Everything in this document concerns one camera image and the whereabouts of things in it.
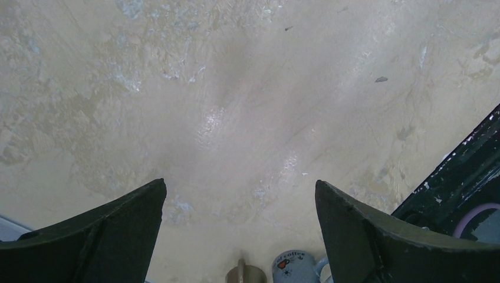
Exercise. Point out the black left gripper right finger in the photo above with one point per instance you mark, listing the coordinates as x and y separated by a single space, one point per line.
364 244

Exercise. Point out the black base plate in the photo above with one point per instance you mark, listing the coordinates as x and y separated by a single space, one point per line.
460 197

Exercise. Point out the brown mug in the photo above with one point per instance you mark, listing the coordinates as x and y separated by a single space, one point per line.
244 273

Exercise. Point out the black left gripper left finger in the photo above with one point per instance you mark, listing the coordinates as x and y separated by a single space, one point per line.
110 243

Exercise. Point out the grey coffee print mug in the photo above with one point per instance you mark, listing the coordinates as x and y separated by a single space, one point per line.
297 266

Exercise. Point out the aluminium frame rail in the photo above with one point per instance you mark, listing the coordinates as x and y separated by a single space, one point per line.
11 230

